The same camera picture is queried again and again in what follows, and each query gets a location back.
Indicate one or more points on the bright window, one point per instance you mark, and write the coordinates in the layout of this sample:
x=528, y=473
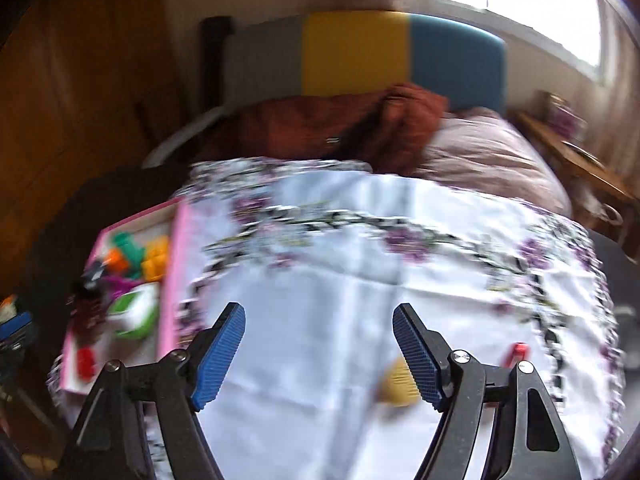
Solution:
x=525, y=10

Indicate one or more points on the pink cardboard box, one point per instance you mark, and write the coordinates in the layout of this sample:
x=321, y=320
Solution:
x=170, y=300

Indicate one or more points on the white chair armrest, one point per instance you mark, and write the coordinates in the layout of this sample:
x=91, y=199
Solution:
x=175, y=140

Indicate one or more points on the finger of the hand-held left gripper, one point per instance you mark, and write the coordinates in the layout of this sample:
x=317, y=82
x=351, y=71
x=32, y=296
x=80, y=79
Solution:
x=17, y=325

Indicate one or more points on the magenta plastic disc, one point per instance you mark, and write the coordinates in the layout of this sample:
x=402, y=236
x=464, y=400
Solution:
x=117, y=286

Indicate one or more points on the purple box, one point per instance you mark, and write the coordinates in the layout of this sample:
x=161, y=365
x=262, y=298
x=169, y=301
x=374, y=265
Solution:
x=565, y=115

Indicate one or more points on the wooden wardrobe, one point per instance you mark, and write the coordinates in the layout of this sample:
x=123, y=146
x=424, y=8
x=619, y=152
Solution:
x=75, y=85

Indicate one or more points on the yellow ribbed toy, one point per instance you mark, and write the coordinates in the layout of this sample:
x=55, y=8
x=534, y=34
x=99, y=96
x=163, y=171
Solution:
x=395, y=385

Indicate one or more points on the wooden nightstand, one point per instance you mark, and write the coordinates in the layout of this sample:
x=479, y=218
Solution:
x=575, y=170

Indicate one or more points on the black grey cylinder toy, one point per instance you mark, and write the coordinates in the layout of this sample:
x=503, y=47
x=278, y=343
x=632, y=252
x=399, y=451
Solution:
x=90, y=280

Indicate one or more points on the white floral tablecloth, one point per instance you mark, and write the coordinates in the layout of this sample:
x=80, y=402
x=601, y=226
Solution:
x=325, y=310

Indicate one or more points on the orange plastic trough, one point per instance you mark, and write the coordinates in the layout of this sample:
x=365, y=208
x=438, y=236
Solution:
x=156, y=260

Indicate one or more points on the green white toy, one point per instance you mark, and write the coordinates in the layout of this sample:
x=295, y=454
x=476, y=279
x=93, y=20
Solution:
x=135, y=310

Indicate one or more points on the pink pillow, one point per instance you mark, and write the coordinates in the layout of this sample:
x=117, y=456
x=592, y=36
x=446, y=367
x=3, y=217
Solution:
x=490, y=160

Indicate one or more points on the rust brown quilted jacket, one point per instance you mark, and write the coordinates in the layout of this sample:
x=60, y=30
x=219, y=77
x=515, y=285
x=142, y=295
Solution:
x=325, y=125

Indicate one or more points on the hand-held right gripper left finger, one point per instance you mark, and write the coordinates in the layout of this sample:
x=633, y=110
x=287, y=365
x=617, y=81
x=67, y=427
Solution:
x=220, y=355

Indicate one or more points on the green plastic toy piece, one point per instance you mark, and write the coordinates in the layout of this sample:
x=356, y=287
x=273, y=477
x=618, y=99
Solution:
x=127, y=247

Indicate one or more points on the white orange snack packet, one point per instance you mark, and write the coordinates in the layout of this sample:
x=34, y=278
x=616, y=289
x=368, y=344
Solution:
x=7, y=306

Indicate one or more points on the red toy clip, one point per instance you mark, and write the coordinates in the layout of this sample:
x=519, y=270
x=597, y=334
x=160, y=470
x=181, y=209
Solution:
x=517, y=352

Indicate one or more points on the red toy block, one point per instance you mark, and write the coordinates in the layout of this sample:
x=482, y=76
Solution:
x=86, y=362

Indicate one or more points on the grey yellow blue headboard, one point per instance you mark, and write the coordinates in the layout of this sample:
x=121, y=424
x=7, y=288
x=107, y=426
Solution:
x=350, y=55

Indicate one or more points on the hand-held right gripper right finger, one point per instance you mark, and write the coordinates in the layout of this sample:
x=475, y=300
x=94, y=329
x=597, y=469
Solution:
x=417, y=355

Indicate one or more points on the orange white toy block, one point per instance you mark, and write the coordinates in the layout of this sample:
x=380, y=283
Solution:
x=114, y=260

